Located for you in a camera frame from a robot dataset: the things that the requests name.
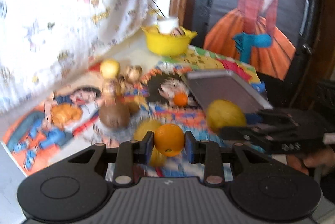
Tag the orange fruit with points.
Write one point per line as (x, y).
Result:
(169, 140)

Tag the large brown kiwi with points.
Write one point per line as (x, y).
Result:
(114, 116)

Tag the yellow plastic bowl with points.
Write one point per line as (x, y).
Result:
(166, 44)

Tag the striped pepino melon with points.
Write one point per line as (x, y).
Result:
(111, 89)
(133, 73)

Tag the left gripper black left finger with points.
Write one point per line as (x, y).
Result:
(130, 154)

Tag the silver metal tray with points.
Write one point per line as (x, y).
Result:
(207, 86)

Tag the small tangerine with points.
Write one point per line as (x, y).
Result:
(180, 99)

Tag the yellow pear under gripper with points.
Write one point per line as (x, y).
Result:
(157, 159)

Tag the girl painting poster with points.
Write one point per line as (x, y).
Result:
(262, 33)

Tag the large yellow lemon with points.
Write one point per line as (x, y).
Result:
(223, 113)

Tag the colourful cartoon table mat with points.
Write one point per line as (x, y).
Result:
(75, 110)

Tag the white printed curtain cloth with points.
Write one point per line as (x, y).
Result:
(44, 42)

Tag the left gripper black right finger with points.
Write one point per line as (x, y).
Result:
(207, 153)

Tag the yellow round fruit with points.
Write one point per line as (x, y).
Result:
(109, 69)

